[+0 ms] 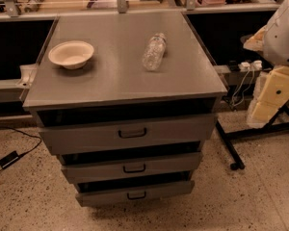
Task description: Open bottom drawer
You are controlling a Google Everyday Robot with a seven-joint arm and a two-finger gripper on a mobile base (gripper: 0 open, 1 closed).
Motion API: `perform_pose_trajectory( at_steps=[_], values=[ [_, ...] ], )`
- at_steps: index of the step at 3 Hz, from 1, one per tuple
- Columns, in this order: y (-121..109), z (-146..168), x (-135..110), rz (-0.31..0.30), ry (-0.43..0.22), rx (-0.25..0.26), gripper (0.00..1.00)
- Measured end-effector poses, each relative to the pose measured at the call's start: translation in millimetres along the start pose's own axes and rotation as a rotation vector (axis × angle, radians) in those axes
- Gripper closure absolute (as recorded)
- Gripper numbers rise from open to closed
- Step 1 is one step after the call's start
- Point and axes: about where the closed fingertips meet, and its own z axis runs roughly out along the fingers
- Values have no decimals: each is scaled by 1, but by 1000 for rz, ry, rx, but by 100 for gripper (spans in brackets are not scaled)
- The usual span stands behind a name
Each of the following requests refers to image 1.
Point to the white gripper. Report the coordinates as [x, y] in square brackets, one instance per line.
[281, 38]

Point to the grey bottom drawer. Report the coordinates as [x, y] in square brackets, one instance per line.
[93, 199]

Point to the grey drawer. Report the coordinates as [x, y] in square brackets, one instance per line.
[93, 199]
[138, 167]
[113, 135]

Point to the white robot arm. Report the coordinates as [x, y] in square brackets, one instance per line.
[272, 40]

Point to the grey top drawer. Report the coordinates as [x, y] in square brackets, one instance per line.
[113, 135]

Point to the grey middle drawer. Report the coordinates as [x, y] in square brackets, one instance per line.
[138, 167]

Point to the grey drawer cabinet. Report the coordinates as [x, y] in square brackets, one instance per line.
[114, 86]

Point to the clear plastic water bottle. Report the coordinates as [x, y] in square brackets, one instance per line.
[154, 52]

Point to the white paper bowl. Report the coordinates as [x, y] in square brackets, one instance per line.
[71, 54]

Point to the grey cylindrical tool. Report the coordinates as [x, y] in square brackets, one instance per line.
[32, 6]

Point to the white power plugs with cables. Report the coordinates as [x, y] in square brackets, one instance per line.
[249, 73]

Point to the metal shelf rail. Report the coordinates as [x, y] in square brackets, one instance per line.
[54, 8]

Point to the black power adapter with cable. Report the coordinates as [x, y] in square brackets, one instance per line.
[13, 157]

